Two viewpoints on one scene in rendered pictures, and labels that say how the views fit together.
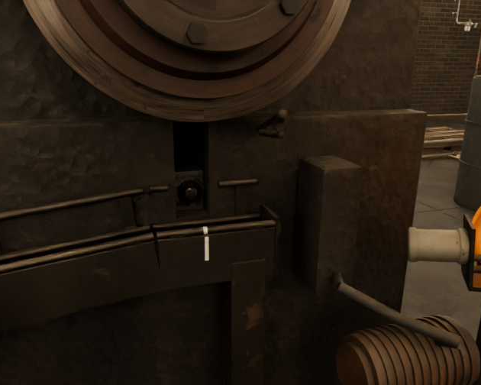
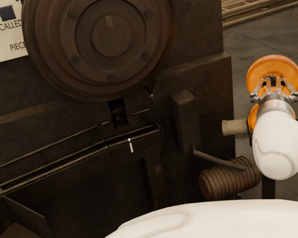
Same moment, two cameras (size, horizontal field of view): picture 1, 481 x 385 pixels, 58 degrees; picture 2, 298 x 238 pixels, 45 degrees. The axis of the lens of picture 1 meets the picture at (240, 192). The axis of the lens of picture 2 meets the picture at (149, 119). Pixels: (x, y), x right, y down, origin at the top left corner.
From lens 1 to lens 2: 63 cm
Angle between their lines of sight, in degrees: 13
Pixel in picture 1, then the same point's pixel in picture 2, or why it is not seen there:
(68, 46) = (60, 85)
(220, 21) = (119, 70)
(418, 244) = (226, 128)
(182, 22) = (105, 75)
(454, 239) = (241, 124)
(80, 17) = (64, 75)
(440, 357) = (241, 175)
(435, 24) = not seen: outside the picture
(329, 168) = (180, 102)
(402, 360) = (223, 180)
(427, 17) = not seen: outside the picture
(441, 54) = not seen: outside the picture
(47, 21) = (51, 79)
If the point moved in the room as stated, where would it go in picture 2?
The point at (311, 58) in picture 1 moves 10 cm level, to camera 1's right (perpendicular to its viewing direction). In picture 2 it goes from (162, 60) to (192, 55)
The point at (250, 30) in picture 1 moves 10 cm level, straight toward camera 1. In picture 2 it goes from (133, 69) to (132, 83)
